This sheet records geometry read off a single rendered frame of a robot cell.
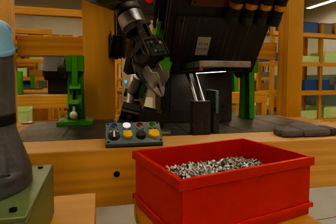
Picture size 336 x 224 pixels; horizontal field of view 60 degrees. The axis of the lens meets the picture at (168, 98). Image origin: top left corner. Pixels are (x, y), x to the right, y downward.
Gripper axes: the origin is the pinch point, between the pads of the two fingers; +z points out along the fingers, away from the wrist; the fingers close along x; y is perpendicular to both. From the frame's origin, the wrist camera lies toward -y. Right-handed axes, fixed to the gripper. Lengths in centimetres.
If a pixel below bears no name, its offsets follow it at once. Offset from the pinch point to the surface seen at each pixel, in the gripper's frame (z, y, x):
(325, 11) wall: -266, -332, 1182
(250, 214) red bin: 32.6, 22.4, -9.3
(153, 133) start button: 9.9, -1.4, -5.9
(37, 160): 5.6, -13.0, -32.2
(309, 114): 45, -250, 542
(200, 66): -2.6, 8.4, 11.4
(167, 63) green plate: -12.1, -8.3, 15.4
